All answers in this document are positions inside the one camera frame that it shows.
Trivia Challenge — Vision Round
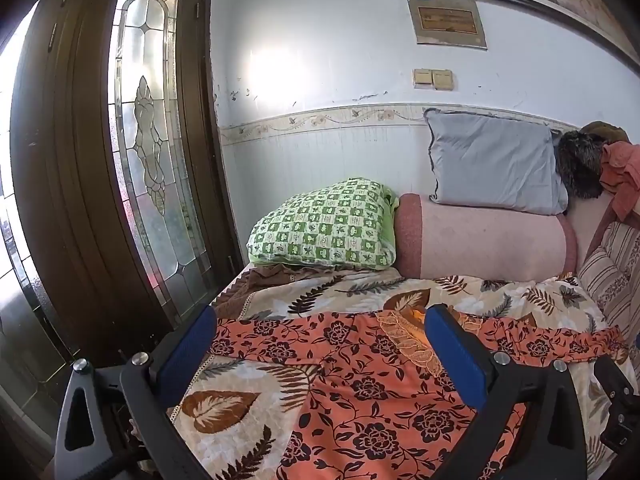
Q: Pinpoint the orange black floral garment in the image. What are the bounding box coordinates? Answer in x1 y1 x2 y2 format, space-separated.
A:
199 309 629 480

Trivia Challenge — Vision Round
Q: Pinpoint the leaf pattern beige blanket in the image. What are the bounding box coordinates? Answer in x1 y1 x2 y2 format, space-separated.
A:
170 266 630 478

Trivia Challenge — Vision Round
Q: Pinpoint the striped beige pillow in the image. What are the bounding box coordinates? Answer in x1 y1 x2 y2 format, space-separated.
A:
574 219 640 346

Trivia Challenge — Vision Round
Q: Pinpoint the brown door with stained glass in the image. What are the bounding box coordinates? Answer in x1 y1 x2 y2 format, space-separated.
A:
1 0 240 379

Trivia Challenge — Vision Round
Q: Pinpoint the pink headboard cushion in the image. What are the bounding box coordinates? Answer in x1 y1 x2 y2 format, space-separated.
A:
567 191 613 269

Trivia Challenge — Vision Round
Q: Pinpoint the pink bolster pillow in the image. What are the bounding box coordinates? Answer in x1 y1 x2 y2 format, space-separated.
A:
395 193 578 282

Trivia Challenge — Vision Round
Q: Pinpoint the green white checkered pillow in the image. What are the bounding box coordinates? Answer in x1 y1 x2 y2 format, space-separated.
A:
246 178 399 270

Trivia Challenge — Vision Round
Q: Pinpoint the salmon orange cloth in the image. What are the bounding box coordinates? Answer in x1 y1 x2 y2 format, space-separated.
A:
600 141 640 221

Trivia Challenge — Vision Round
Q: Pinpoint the black furry cushion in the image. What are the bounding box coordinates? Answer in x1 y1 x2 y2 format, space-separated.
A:
555 131 606 200

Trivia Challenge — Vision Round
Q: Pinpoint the grey pillow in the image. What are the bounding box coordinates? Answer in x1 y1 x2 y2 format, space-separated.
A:
424 108 568 216

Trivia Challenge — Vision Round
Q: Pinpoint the olive green cloth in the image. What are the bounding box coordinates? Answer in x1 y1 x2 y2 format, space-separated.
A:
580 122 629 143

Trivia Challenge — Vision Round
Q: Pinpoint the beige wall switch pair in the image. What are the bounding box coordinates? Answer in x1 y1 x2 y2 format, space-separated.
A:
412 68 454 91

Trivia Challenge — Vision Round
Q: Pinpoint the framed wall plaque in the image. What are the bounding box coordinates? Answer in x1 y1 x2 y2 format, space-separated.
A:
407 0 488 50

